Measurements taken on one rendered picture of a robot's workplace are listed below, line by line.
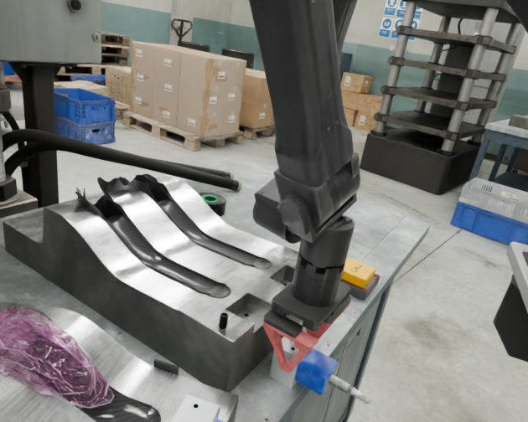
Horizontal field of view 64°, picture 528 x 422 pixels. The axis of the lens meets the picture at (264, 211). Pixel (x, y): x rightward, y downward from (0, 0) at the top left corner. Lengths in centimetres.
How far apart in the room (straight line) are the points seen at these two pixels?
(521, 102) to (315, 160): 664
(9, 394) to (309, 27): 41
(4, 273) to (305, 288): 52
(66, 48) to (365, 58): 678
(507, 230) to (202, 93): 299
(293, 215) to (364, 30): 747
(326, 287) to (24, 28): 98
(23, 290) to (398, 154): 418
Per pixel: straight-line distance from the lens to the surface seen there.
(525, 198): 405
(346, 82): 746
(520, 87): 699
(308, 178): 40
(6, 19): 121
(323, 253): 48
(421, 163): 455
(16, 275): 81
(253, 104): 518
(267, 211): 52
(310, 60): 34
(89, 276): 68
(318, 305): 52
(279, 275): 67
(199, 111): 445
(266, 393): 59
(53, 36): 127
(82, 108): 422
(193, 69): 449
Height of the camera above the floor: 123
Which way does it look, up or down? 23 degrees down
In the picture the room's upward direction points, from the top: 9 degrees clockwise
